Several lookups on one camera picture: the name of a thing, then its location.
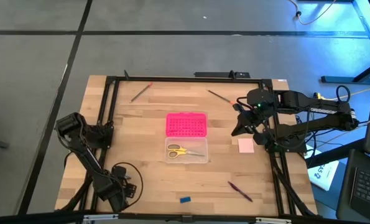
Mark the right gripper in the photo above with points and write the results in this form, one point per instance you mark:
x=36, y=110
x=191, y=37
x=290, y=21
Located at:
x=254, y=119

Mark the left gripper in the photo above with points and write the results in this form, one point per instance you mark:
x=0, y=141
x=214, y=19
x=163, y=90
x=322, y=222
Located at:
x=121, y=174

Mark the sticky note pad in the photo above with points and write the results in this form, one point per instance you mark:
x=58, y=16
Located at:
x=246, y=145

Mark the dark pencil with orange eraser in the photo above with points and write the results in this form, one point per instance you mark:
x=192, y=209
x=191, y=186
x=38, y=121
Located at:
x=220, y=96
x=141, y=92

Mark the blue eraser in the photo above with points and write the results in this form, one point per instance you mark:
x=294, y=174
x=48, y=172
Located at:
x=185, y=199

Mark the pink-lidded clear pencil case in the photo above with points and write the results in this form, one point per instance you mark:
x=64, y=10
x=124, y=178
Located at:
x=186, y=124

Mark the purple pen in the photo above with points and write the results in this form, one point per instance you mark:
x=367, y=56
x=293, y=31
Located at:
x=240, y=192

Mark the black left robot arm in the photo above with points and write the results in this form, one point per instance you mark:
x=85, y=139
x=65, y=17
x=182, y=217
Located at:
x=88, y=158

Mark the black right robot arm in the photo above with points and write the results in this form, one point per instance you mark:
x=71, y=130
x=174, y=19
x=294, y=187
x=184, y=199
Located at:
x=321, y=107

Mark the black power strip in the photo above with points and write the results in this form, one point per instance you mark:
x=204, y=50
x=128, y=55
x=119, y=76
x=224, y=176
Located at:
x=219, y=74

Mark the white printed box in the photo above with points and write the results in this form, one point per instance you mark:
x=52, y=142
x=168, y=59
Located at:
x=324, y=179

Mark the black laptop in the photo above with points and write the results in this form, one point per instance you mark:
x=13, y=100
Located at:
x=368, y=186

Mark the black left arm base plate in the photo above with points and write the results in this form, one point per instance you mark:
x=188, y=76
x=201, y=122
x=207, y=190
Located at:
x=107, y=143

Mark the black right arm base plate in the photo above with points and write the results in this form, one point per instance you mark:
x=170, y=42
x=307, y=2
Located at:
x=298, y=149

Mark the silver bracket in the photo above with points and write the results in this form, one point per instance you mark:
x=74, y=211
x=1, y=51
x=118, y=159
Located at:
x=273, y=221

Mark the metal desk leg frame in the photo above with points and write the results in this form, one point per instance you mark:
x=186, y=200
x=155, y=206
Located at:
x=343, y=79

